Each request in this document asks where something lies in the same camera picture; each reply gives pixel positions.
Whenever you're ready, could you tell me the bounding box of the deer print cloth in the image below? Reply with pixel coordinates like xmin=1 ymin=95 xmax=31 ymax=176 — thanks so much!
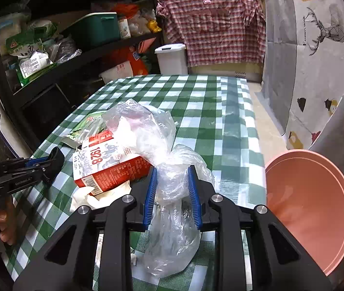
xmin=261 ymin=0 xmax=344 ymax=155

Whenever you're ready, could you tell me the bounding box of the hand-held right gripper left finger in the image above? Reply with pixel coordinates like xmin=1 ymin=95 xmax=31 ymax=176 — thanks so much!
xmin=13 ymin=167 xmax=160 ymax=291

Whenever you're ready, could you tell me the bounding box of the green checked tablecloth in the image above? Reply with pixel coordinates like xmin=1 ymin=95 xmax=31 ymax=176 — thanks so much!
xmin=0 ymin=74 xmax=266 ymax=291

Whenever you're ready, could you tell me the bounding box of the pink plastic bucket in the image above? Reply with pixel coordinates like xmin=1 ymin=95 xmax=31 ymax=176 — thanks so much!
xmin=264 ymin=149 xmax=344 ymax=276

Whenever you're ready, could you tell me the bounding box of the green white food packet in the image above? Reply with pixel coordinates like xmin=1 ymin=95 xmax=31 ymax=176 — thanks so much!
xmin=17 ymin=51 xmax=54 ymax=81

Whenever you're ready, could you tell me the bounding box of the crumpled white tissue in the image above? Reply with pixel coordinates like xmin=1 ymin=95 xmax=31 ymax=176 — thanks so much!
xmin=70 ymin=180 xmax=133 ymax=213

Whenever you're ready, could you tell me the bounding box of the green snack packet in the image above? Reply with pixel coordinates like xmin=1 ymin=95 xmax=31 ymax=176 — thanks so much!
xmin=62 ymin=111 xmax=109 ymax=150

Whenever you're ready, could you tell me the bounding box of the green storage box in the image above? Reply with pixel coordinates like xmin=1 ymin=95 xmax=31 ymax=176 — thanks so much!
xmin=69 ymin=12 xmax=121 ymax=49

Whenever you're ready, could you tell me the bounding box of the white bag with red print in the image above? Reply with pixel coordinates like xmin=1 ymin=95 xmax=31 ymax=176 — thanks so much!
xmin=99 ymin=61 xmax=134 ymax=83

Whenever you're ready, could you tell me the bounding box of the black shelf rack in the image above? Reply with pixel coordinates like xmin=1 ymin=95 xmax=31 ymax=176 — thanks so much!
xmin=0 ymin=0 xmax=163 ymax=122

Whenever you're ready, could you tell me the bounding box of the yellow toy figure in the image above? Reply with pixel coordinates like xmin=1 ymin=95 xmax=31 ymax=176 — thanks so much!
xmin=146 ymin=20 xmax=162 ymax=34

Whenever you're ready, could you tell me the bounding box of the red white milk carton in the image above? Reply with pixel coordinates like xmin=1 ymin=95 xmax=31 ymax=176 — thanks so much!
xmin=73 ymin=129 xmax=153 ymax=196

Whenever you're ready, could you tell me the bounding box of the orange bag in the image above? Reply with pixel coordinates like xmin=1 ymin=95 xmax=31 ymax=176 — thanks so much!
xmin=111 ymin=47 xmax=149 ymax=76

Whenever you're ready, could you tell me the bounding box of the white lidded bin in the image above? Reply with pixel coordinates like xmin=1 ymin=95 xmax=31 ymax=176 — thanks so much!
xmin=155 ymin=43 xmax=188 ymax=76

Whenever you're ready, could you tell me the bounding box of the white labelled jar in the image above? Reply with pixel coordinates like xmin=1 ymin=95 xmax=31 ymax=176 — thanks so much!
xmin=118 ymin=18 xmax=132 ymax=39

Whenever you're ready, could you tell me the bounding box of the clear plastic bag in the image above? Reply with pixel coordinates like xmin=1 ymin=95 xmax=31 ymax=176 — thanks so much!
xmin=102 ymin=99 xmax=216 ymax=278

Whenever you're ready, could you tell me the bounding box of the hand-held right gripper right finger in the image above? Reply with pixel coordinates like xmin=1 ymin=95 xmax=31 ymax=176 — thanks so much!
xmin=187 ymin=166 xmax=333 ymax=291

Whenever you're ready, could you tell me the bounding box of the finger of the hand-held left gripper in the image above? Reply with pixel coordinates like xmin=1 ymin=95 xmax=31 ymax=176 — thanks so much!
xmin=23 ymin=157 xmax=54 ymax=170
xmin=40 ymin=146 xmax=65 ymax=186

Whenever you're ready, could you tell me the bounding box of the red plaid shirt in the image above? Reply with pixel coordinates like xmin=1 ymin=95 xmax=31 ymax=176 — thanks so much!
xmin=156 ymin=0 xmax=266 ymax=67

